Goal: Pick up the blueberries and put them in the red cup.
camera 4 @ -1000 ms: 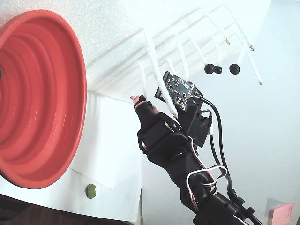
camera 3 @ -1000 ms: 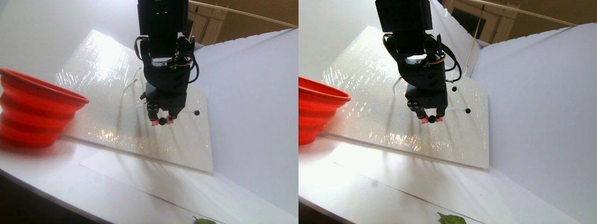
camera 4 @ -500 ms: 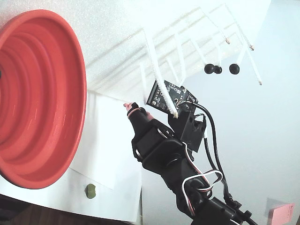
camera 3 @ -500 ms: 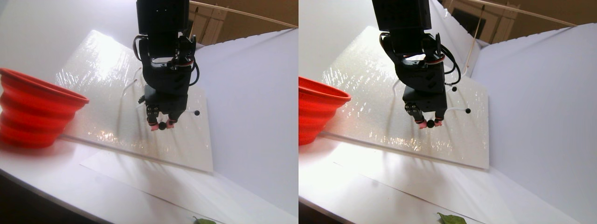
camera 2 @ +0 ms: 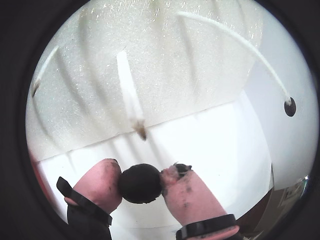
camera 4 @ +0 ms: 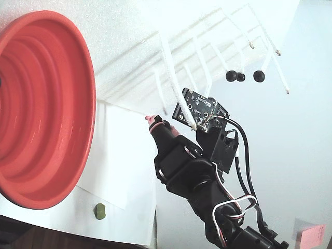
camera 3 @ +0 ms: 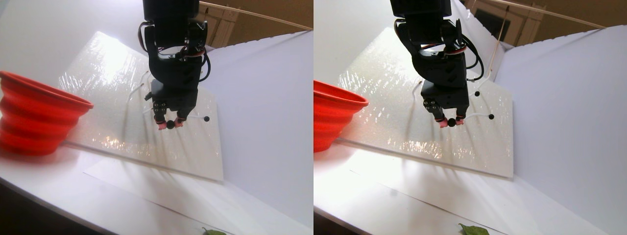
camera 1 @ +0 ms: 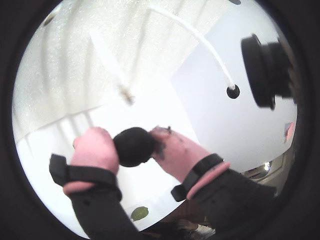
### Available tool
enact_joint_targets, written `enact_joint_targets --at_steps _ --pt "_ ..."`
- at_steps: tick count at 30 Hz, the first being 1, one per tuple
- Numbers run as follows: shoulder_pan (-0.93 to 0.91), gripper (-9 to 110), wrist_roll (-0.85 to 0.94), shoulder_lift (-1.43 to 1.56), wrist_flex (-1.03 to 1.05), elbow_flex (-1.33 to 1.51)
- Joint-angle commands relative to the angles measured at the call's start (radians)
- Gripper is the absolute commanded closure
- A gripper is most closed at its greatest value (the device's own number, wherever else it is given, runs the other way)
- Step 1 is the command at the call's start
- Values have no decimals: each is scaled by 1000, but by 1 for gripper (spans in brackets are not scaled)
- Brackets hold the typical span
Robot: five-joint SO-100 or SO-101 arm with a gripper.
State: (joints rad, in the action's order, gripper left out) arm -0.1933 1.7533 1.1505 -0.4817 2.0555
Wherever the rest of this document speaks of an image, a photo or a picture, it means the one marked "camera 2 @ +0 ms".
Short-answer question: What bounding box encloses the pink tipped gripper finger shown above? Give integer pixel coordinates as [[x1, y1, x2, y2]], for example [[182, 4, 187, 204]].
[[56, 158, 123, 240], [159, 162, 241, 240]]

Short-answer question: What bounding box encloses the thick white pipe cleaner stem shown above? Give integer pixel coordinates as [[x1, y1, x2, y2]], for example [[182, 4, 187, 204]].
[[31, 46, 60, 98]]

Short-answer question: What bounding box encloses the white paper sheet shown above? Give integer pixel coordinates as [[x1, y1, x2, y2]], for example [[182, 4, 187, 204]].
[[37, 89, 274, 227]]

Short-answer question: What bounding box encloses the white foam board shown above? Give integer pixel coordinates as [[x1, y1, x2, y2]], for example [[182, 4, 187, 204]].
[[25, 0, 266, 161]]

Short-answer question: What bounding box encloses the red collapsible silicone cup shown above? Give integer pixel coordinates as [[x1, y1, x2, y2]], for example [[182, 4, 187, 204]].
[[27, 147, 55, 208]]

